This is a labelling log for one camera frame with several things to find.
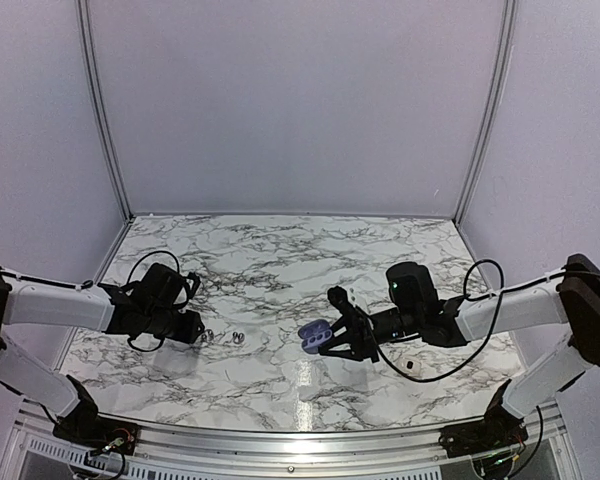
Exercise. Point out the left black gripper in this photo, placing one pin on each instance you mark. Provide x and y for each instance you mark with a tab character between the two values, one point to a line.
189	334

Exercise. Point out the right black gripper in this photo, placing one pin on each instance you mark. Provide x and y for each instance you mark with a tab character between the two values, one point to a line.
357	325

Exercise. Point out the purple earbud charging case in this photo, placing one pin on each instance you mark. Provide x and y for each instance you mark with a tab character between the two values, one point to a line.
314	335

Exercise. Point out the purple earbud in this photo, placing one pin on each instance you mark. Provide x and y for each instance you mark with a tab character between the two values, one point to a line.
208	336
238	338

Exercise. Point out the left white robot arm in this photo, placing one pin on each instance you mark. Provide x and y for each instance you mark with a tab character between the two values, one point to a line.
29	300

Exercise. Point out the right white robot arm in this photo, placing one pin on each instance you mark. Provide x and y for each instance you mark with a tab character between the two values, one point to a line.
568	296

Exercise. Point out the white charging case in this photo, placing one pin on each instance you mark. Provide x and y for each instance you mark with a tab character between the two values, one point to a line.
411	366

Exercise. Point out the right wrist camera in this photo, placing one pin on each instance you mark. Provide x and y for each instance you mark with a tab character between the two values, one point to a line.
339	299

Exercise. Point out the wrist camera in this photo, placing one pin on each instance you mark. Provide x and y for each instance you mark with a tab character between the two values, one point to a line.
192	284
339	299

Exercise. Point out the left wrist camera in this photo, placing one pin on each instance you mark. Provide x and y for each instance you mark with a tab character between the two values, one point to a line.
192	284

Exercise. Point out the aluminium front rail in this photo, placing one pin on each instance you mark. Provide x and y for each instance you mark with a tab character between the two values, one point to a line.
177	452

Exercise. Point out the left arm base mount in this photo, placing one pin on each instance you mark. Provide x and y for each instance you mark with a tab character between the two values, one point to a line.
95	430

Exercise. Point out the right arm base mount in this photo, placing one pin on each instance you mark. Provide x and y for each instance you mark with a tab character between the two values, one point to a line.
496	429

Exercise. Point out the left aluminium frame post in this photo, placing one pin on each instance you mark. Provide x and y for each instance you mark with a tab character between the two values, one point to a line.
97	98

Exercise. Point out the aluminium frame post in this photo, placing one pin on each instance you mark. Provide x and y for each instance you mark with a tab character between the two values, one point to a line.
497	85
97	98

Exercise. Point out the right aluminium frame post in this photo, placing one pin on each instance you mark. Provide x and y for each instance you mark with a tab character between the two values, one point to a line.
497	85

